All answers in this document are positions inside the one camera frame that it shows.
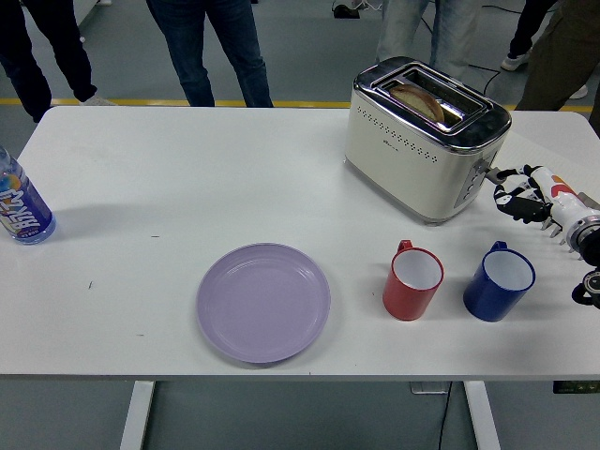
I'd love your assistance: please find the white table leg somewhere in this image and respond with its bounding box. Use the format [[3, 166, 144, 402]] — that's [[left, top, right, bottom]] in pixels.
[[463, 381, 502, 450], [118, 381, 157, 450]]

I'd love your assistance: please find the clear bottle with blue label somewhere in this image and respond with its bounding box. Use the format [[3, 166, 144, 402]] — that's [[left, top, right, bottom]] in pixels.
[[0, 143, 58, 246]]

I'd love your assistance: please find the brown-crusted bread slice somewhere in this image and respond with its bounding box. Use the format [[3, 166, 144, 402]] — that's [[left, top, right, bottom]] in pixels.
[[389, 82, 445, 124]]

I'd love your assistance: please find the lilac round plate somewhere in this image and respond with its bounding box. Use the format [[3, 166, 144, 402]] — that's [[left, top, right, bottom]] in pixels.
[[195, 242, 332, 365]]

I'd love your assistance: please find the blue enamel mug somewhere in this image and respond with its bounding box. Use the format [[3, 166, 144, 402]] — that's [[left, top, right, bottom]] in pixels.
[[462, 240, 536, 323]]

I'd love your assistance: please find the silver metal toast rack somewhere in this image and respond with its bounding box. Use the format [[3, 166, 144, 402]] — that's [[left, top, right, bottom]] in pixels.
[[541, 191, 600, 258]]

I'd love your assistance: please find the cream toaster with chrome top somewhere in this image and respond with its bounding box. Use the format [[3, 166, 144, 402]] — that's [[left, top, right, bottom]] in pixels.
[[343, 55, 513, 228]]

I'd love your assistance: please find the black table control panel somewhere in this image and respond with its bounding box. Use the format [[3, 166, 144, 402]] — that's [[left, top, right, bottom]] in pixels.
[[551, 381, 600, 395]]

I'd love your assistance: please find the black cable under table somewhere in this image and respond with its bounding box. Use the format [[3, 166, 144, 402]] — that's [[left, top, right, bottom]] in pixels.
[[435, 382, 454, 450]]

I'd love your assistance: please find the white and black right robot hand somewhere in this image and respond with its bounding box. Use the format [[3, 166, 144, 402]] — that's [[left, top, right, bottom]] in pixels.
[[487, 163, 593, 233]]

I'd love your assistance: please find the person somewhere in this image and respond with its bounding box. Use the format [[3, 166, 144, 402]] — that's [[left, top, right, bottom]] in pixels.
[[514, 0, 600, 113], [0, 0, 116, 124], [145, 0, 275, 109], [500, 0, 562, 72], [376, 0, 498, 81]]

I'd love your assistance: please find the red enamel mug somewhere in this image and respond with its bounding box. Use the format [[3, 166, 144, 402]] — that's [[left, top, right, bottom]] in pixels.
[[382, 239, 445, 322]]

